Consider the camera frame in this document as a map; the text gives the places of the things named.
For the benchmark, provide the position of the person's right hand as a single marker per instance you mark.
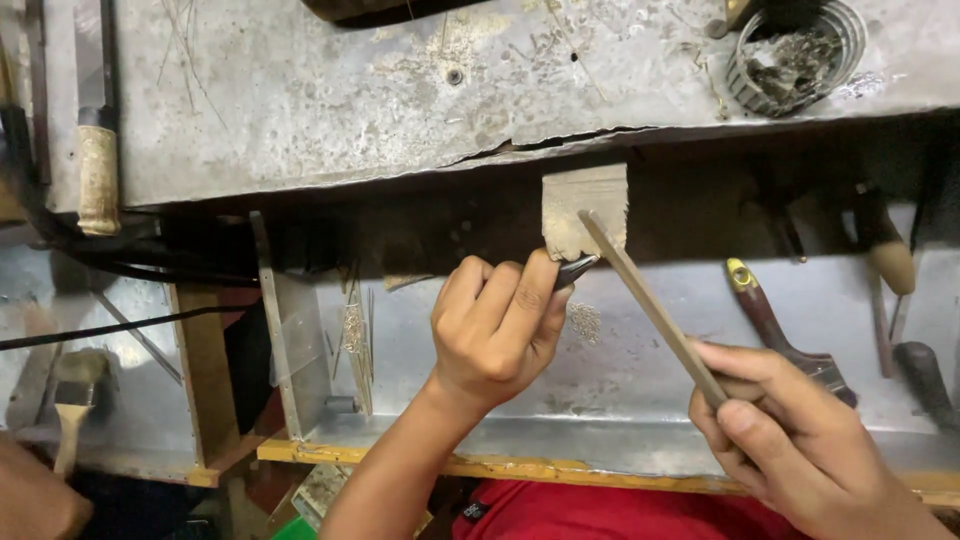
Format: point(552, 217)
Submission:
point(810, 450)

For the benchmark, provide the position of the person's left hand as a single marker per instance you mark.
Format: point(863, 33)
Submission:
point(487, 337)

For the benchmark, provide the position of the dark metal pliers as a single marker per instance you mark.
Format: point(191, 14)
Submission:
point(577, 268)

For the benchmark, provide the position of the long metal file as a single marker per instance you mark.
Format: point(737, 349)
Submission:
point(645, 300)

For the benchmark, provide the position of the pile of small silver rings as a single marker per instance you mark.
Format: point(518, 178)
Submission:
point(585, 322)

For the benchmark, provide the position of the worn wooden bench pin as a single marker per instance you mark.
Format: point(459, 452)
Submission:
point(581, 199)

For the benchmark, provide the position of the metal-lined bench drawer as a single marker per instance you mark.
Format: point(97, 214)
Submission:
point(637, 420)

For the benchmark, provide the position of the person's red shirt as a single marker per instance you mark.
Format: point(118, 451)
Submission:
point(615, 517)

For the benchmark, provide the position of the green plastic object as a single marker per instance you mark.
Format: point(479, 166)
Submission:
point(294, 529)

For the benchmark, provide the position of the dark curved object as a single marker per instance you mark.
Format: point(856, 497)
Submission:
point(375, 9)

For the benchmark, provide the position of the ribbed metal tin with scraps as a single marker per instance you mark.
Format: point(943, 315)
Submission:
point(795, 60)

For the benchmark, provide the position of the brass-coloured metal piece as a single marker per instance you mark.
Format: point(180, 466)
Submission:
point(736, 11)

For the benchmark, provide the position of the small pale wooden paintbrush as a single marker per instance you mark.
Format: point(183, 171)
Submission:
point(75, 405)

